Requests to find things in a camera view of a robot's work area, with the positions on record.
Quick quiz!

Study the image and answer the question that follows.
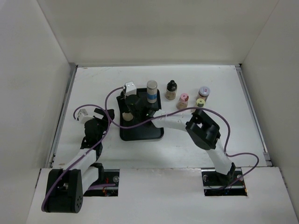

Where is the pink-cap spice bottle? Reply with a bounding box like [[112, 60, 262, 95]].
[[176, 93, 189, 110]]

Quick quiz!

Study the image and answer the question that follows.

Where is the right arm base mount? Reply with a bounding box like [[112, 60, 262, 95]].
[[201, 168, 247, 196]]

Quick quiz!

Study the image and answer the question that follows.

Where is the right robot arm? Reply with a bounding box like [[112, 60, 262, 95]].
[[116, 95, 235, 186]]

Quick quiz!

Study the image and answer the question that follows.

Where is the purple-lid spice jar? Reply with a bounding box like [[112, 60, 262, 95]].
[[198, 86, 211, 101]]

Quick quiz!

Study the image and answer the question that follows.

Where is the black plastic tray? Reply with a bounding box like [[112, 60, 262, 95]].
[[119, 88, 164, 141]]

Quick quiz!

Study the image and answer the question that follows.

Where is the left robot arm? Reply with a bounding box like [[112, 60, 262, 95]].
[[41, 108, 116, 213]]

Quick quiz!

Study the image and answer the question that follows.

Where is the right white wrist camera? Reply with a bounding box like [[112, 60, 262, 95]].
[[124, 81, 137, 97]]

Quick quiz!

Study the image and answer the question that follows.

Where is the yellow-cap spice bottle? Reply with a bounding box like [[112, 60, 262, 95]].
[[196, 98, 206, 107]]

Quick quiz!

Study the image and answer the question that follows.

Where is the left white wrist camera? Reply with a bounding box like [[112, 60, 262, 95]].
[[77, 109, 90, 124]]

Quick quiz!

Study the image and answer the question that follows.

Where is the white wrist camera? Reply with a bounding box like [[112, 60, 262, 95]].
[[77, 109, 90, 124], [124, 81, 137, 97]]

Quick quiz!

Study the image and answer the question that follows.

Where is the tall blue-band spice jar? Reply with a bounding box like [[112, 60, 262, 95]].
[[147, 80, 157, 104]]

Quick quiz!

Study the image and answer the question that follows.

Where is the black knob-cap spice bottle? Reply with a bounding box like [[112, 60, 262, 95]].
[[165, 80, 177, 100]]

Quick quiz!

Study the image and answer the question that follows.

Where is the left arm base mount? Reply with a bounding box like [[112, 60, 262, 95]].
[[82, 163, 120, 197]]

